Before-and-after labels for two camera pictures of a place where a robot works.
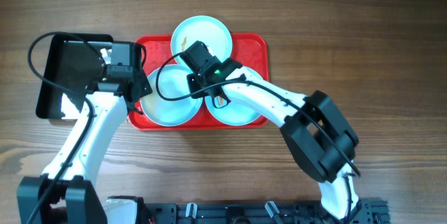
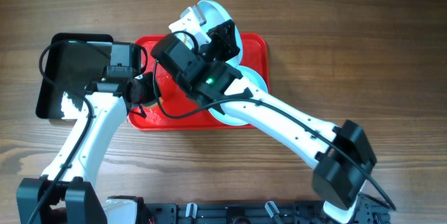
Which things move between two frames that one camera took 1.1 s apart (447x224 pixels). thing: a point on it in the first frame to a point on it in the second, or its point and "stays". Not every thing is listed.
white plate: [172, 83] to [214, 15]
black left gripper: [146, 90] stays
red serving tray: [248, 50] stays
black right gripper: [192, 79] to [227, 42]
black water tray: [75, 64] stays
